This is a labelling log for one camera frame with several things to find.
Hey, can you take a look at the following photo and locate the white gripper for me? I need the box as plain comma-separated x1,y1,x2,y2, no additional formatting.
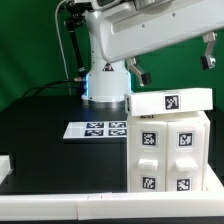
98,0,224,87

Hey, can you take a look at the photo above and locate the small white cabinet top box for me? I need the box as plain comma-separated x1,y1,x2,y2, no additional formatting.
125,88,213,116

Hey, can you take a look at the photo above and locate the white cabinet door panel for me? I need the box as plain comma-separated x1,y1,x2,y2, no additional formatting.
127,121,167,192
166,121,208,192

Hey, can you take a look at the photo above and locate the white cabinet body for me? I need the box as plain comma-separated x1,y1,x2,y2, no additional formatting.
127,111,210,192

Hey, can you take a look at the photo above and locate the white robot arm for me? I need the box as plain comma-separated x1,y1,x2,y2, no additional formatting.
82,0,224,104

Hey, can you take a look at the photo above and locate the white U-shaped obstacle fence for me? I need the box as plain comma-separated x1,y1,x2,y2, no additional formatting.
0,154,224,222

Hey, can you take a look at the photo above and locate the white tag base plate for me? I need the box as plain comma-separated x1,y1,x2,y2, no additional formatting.
63,121,127,140

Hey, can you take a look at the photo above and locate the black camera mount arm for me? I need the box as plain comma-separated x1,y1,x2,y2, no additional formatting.
65,0,93,80

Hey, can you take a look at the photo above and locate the white cable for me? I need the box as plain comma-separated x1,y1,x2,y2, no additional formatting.
54,0,70,80

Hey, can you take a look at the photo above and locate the black cable bundle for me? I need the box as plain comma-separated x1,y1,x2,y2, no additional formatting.
21,78,84,98

